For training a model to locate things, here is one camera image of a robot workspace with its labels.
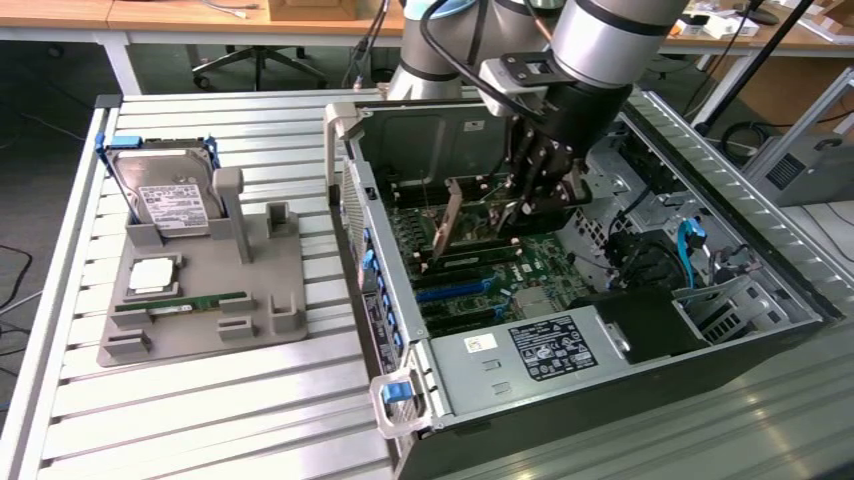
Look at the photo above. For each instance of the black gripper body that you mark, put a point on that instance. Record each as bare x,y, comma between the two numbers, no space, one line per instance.
580,115

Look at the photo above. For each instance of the graphics card with metal bracket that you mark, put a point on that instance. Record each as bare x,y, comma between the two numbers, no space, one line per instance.
467,215

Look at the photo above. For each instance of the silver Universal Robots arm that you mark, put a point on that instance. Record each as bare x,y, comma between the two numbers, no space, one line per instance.
613,40

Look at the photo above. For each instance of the metal disk bay cage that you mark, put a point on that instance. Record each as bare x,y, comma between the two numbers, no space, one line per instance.
633,200

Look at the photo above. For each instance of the green motherboard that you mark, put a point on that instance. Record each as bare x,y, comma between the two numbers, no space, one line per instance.
547,270

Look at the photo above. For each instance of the black installed RAM stick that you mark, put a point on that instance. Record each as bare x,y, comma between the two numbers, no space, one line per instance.
473,260

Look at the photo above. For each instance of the silver chipset heatsink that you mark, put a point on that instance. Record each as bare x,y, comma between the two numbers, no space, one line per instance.
536,300

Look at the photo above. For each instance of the white device with black top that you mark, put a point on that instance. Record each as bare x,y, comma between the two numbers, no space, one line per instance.
696,27

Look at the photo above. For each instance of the black tripod pole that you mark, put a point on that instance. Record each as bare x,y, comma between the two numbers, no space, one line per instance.
753,65

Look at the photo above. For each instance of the small white box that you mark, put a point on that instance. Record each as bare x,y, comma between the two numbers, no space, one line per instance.
733,30

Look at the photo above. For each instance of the black plastic air shroud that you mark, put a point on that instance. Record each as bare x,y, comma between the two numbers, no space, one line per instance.
640,325

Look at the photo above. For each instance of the black round stand base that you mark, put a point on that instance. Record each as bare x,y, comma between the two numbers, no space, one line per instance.
763,17

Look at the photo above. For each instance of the perforated metal disk bay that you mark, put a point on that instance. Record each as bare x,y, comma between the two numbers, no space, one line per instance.
727,320

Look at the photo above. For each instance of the grey computer tower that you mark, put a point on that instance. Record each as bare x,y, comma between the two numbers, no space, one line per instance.
820,175

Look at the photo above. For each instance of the grey power supply unit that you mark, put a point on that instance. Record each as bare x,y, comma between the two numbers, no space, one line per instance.
467,380

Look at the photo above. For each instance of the brown cardboard box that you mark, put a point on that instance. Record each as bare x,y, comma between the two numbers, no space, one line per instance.
313,10

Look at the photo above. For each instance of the open black PC case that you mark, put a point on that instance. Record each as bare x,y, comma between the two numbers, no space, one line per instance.
600,415

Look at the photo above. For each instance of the office chair star base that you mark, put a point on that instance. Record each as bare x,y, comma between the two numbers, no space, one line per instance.
262,55

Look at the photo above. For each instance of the hard disk in blue caddy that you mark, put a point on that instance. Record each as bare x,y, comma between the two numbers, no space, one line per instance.
166,200

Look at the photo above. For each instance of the grey parts rack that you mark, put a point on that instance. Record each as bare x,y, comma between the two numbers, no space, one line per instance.
186,280

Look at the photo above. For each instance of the green RAM stick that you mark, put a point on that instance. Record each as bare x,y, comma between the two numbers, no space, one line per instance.
193,302

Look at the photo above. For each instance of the silver CPU chip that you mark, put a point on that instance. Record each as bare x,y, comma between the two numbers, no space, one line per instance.
152,275

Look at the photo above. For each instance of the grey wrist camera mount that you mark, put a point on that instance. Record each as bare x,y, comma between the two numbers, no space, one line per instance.
507,80

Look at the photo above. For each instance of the wooden desk white frame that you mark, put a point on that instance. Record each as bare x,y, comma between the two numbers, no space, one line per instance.
767,47
133,15

